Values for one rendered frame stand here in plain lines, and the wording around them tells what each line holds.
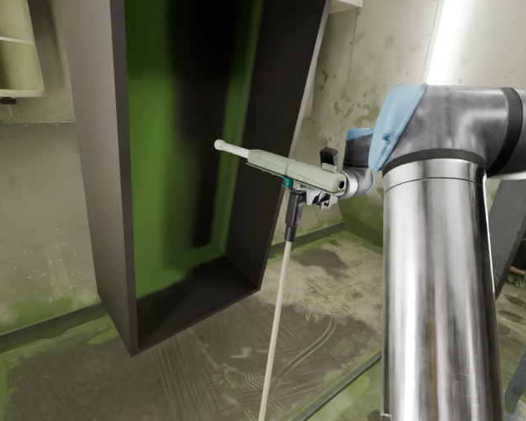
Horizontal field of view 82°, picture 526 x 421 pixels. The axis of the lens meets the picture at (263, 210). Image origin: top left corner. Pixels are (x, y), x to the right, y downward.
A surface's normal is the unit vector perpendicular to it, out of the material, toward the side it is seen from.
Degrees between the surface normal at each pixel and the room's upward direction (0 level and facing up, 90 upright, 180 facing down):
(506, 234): 90
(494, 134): 84
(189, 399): 0
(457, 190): 51
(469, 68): 90
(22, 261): 57
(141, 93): 102
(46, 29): 90
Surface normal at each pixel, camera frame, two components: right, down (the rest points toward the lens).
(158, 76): 0.65, 0.48
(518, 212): -0.80, 0.19
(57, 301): 0.53, -0.24
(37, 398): 0.04, -0.93
